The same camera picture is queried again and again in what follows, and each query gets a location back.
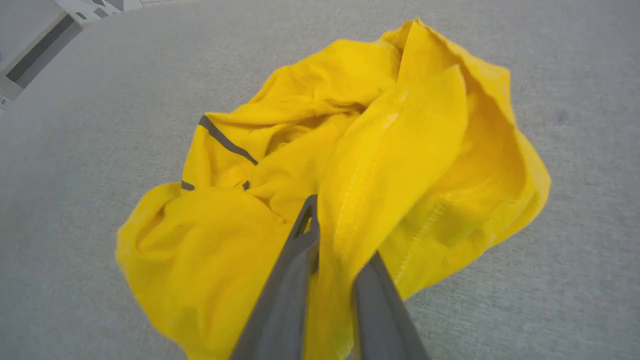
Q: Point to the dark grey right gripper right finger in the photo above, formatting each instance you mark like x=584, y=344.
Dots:
x=382, y=320

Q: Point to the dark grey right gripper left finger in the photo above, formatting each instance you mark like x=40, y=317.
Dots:
x=285, y=300

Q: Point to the yellow printed garment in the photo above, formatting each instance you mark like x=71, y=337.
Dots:
x=380, y=165

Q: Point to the white and grey cabinet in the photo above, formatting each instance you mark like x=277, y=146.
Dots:
x=45, y=45

